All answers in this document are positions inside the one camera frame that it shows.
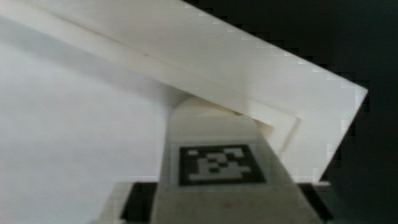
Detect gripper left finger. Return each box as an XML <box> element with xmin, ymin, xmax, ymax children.
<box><xmin>118</xmin><ymin>182</ymin><xmax>157</xmax><ymax>222</ymax></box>

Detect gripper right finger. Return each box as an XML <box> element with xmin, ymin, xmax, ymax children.
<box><xmin>298</xmin><ymin>183</ymin><xmax>333</xmax><ymax>220</ymax></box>

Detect white leg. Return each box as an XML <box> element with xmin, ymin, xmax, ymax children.
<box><xmin>150</xmin><ymin>98</ymin><xmax>321</xmax><ymax>224</ymax></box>

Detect white square tabletop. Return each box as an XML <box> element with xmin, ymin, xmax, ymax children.
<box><xmin>0</xmin><ymin>8</ymin><xmax>300</xmax><ymax>224</ymax></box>

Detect white obstacle fence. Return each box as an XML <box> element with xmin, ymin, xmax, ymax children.
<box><xmin>26</xmin><ymin>0</ymin><xmax>367</xmax><ymax>182</ymax></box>

